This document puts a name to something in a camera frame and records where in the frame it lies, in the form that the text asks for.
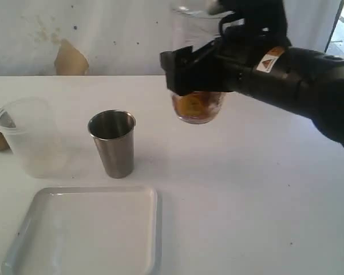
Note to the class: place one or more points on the white rectangular tray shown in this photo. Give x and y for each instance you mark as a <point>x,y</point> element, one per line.
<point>88,230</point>

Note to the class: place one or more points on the stainless steel tumbler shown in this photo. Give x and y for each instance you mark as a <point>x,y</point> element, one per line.
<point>112,132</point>

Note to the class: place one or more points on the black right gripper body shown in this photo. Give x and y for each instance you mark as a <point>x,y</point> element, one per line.
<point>251,39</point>

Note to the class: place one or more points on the translucent plastic container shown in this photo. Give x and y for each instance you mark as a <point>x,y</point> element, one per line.
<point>30,130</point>

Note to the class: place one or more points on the clear measuring shaker cup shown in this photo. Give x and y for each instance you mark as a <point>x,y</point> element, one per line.
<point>195,28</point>

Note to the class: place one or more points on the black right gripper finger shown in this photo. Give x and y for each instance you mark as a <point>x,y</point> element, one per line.
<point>179,67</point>

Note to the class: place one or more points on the clear dome lid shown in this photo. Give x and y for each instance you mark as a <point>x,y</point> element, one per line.
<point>196,8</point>

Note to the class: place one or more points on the pile of coins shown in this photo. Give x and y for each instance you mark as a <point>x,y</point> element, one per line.
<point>197,105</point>

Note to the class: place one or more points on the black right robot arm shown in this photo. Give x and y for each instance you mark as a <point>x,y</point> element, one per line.
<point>309,84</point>

